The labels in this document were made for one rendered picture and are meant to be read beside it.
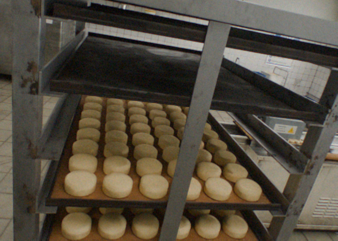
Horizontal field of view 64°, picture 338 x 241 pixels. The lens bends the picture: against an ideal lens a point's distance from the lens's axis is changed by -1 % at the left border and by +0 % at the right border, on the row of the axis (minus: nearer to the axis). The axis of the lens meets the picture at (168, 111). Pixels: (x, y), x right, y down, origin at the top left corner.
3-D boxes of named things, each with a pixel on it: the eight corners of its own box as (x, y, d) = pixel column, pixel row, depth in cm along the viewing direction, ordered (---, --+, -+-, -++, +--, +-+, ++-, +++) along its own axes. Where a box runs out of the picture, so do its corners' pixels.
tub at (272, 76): (270, 80, 629) (273, 72, 622) (281, 85, 589) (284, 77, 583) (257, 78, 619) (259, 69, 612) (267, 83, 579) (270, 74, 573)
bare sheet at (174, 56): (87, 35, 88) (88, 31, 88) (201, 55, 98) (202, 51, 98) (49, 91, 34) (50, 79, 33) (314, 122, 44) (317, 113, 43)
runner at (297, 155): (189, 77, 104) (191, 69, 103) (196, 78, 104) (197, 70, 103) (289, 173, 45) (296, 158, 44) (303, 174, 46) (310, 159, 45)
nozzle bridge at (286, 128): (255, 124, 297) (264, 95, 286) (292, 158, 231) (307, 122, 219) (227, 121, 290) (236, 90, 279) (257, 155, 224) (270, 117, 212)
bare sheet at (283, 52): (90, 7, 85) (90, 2, 85) (207, 29, 95) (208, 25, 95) (53, 16, 31) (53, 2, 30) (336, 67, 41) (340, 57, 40)
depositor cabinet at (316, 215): (303, 192, 344) (328, 133, 316) (344, 236, 278) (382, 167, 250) (208, 186, 318) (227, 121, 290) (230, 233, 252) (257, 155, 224)
